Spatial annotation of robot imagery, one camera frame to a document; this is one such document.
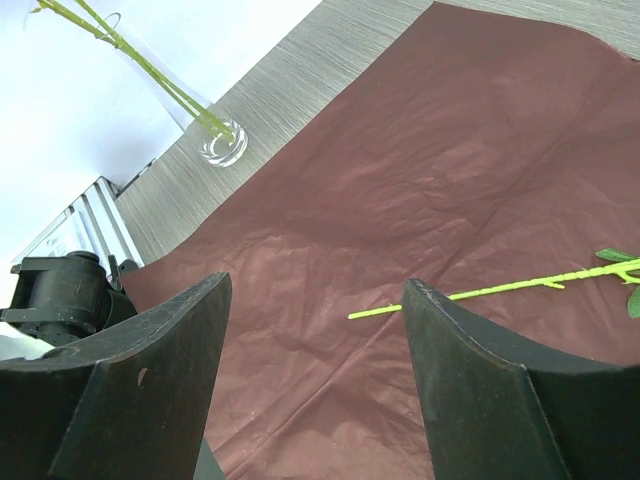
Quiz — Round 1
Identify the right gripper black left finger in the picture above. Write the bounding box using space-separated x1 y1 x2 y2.
1 273 232 479

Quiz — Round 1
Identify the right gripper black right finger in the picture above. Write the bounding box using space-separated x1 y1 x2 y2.
402 278 639 479

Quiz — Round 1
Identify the peach rose stem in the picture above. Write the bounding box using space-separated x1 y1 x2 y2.
29 1 233 142

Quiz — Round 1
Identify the pink rose flower bunch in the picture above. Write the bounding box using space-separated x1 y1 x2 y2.
347 247 640 321

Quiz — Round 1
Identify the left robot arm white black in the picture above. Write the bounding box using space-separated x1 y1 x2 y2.
1 251 138 360

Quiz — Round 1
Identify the clear glass vase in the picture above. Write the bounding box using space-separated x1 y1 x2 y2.
29 9 250 169

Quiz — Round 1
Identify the red wrapping paper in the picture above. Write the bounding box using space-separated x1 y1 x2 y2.
125 3 639 479

